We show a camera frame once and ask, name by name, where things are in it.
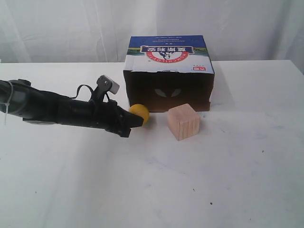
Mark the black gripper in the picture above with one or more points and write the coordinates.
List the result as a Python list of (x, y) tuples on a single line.
[(112, 118)]

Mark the yellow tennis ball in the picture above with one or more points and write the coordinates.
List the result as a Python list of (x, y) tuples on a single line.
[(140, 110)]

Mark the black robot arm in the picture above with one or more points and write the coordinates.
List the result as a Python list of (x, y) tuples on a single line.
[(19, 98)]

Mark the light wooden cube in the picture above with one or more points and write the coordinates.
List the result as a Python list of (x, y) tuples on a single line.
[(183, 121)]

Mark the printed cardboard box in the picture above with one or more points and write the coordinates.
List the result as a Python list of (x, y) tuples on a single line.
[(162, 72)]

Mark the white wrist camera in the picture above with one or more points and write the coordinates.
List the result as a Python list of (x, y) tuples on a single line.
[(106, 84)]

